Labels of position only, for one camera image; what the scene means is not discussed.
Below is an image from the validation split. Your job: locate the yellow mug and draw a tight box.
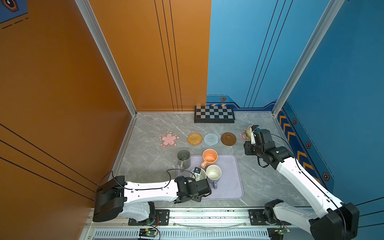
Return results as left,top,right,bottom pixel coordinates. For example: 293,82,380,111
246,126,252,141

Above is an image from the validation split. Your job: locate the white mug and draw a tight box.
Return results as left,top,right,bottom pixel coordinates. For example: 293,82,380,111
191,168,207,180

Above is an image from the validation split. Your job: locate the pink flower coaster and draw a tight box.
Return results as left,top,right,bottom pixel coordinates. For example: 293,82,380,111
159,131,180,149
239,129,250,142

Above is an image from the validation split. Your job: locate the lavender mug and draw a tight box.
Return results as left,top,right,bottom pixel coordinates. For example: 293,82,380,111
206,165,222,189

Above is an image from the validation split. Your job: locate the brown wooden round coaster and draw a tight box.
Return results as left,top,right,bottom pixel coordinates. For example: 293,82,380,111
221,133,237,146

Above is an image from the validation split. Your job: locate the yellow rattan round coaster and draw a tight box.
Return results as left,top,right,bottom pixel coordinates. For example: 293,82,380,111
187,133,203,146

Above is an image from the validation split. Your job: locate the grey woven round coaster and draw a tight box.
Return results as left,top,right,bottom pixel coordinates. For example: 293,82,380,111
204,134,219,146

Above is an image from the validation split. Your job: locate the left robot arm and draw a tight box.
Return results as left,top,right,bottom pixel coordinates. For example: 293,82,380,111
93,176,212,223

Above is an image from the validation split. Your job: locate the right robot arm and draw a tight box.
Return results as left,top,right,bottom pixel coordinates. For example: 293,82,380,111
244,125,360,240

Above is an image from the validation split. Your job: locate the grey mug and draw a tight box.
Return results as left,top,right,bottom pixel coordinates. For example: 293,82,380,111
177,150,191,172

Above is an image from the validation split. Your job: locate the orange mug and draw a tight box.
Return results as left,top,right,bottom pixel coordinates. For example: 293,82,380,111
201,149,218,169

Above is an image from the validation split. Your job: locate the lavender silicone tray mat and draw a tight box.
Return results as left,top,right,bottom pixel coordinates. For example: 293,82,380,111
176,155,244,200

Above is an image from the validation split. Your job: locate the green circuit board left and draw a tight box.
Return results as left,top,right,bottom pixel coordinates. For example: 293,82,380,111
138,228,159,239

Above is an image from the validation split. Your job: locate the black white chessboard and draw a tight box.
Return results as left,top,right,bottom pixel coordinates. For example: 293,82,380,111
194,106,236,124

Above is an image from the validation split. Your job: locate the circuit board right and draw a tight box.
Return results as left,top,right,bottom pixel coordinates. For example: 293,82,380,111
267,228,291,240

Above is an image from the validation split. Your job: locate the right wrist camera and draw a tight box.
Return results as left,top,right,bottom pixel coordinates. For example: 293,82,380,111
251,125,259,145

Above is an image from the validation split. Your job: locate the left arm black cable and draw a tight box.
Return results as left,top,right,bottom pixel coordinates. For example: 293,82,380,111
95,168,196,199

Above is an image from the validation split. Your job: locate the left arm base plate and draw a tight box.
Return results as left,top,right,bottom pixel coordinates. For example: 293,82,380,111
128,210,170,227

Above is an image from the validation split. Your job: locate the aluminium front rail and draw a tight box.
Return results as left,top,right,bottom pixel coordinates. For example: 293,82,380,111
79,206,343,240

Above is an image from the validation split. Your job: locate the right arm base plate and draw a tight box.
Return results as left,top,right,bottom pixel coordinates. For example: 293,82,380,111
248,209,280,226

